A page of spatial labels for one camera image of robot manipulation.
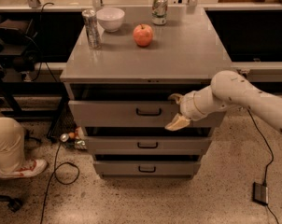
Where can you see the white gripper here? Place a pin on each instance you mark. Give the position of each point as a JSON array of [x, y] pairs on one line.
[[188, 105]]

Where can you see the grey top drawer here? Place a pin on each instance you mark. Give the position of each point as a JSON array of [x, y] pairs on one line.
[[126, 105]]

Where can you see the grey drawer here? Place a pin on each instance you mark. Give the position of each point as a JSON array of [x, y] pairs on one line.
[[126, 105], [146, 165], [147, 141]]

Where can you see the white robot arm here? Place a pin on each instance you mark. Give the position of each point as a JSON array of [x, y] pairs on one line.
[[226, 90]]

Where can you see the grey drawer cabinet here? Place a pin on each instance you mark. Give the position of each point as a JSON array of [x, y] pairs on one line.
[[186, 50]]

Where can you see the grey middle drawer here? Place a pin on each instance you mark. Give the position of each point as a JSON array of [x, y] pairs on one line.
[[147, 141]]

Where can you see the grey bottom drawer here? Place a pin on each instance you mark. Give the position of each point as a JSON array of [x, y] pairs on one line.
[[146, 165]]

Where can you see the red apple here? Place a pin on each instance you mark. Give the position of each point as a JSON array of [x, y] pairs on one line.
[[143, 35]]

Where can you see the green white soda can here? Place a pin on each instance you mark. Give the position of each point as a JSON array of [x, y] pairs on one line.
[[159, 12]]

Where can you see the tall silver can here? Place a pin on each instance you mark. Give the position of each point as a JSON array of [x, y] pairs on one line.
[[90, 21]]

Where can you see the white bowl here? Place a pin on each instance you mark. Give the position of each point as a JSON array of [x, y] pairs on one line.
[[110, 18]]

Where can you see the black power adapter box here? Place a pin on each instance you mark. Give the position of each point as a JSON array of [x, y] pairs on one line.
[[260, 194]]

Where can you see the silver can on floor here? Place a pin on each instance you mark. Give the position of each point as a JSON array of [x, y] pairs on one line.
[[64, 137]]

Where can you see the white orange sneaker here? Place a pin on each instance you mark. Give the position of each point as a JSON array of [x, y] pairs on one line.
[[30, 168]]

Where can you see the person leg beige trousers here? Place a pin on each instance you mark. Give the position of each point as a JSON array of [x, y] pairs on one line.
[[11, 147]]

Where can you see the black equipment on shelf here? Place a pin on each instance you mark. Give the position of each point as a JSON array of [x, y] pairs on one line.
[[17, 49]]

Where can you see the black office chair base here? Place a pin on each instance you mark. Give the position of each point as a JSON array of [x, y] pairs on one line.
[[13, 204]]

